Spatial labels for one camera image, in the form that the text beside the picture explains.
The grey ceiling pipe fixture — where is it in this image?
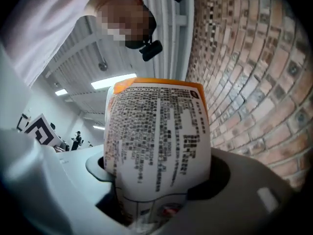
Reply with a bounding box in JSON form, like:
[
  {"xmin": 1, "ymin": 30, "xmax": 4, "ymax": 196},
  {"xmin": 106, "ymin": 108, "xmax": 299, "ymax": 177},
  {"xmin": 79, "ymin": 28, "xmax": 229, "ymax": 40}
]
[{"xmin": 96, "ymin": 41, "xmax": 109, "ymax": 72}]

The person's white shirt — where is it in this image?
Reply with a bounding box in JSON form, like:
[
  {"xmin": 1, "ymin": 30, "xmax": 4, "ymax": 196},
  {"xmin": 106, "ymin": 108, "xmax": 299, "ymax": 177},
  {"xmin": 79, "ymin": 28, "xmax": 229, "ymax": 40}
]
[{"xmin": 0, "ymin": 0, "xmax": 120, "ymax": 88}]

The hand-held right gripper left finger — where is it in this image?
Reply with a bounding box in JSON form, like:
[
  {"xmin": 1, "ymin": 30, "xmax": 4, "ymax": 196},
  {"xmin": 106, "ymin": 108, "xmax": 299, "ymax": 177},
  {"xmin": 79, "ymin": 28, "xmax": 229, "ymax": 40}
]
[{"xmin": 0, "ymin": 128, "xmax": 132, "ymax": 235}]

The long ceiling light panel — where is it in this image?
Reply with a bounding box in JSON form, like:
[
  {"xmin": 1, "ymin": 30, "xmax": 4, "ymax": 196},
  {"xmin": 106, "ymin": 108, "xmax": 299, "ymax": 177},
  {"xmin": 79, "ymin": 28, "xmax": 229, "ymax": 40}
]
[{"xmin": 90, "ymin": 73, "xmax": 137, "ymax": 91}]

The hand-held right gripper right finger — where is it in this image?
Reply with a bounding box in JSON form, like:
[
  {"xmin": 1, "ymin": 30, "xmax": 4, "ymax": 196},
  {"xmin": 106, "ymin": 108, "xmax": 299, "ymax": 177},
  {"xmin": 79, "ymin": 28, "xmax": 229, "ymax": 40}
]
[{"xmin": 150, "ymin": 147, "xmax": 303, "ymax": 235}]

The person's head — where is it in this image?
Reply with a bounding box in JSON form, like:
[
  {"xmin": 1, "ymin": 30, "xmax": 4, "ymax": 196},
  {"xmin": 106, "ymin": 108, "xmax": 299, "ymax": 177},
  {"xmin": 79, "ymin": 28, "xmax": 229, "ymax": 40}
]
[{"xmin": 95, "ymin": 0, "xmax": 157, "ymax": 50}]

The orange and white tissue box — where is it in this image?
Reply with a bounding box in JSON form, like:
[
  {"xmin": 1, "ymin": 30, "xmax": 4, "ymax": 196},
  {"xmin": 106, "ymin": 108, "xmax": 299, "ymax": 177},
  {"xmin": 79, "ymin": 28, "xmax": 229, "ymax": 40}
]
[{"xmin": 102, "ymin": 77, "xmax": 212, "ymax": 231}]

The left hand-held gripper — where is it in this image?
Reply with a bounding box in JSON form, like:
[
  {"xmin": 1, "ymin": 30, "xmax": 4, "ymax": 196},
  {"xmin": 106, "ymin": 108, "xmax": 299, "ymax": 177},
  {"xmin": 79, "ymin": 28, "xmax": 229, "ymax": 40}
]
[{"xmin": 23, "ymin": 113, "xmax": 62, "ymax": 148}]

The black head-worn camera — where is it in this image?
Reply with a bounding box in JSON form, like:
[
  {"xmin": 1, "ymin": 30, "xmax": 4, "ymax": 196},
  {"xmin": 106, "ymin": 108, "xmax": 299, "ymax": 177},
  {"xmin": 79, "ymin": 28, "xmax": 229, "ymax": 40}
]
[{"xmin": 138, "ymin": 39, "xmax": 163, "ymax": 62}]

